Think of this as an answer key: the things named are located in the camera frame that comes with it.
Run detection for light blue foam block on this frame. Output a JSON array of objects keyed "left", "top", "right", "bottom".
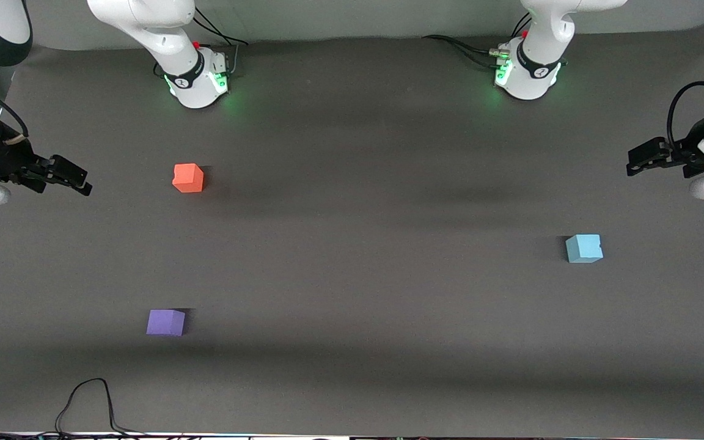
[{"left": 565, "top": 234, "right": 604, "bottom": 264}]

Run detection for orange foam block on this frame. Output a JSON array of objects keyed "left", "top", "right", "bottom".
[{"left": 172, "top": 163, "right": 205, "bottom": 194}]

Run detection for purple foam block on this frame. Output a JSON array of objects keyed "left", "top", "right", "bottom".
[{"left": 146, "top": 309, "right": 186, "bottom": 337}]

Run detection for dark grey table mat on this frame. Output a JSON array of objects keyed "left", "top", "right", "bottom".
[{"left": 0, "top": 18, "right": 704, "bottom": 438}]

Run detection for loose black cable loop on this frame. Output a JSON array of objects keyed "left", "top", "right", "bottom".
[{"left": 54, "top": 378, "right": 146, "bottom": 438}]

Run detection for black right arm base cables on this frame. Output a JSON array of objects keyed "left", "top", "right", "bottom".
[{"left": 192, "top": 5, "right": 250, "bottom": 77}]

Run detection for black arm base cables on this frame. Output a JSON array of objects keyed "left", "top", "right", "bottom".
[
  {"left": 192, "top": 5, "right": 250, "bottom": 77},
  {"left": 422, "top": 12, "right": 533, "bottom": 69}
]

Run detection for black left arm base cables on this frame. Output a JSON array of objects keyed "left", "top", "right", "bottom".
[{"left": 422, "top": 12, "right": 533, "bottom": 69}]

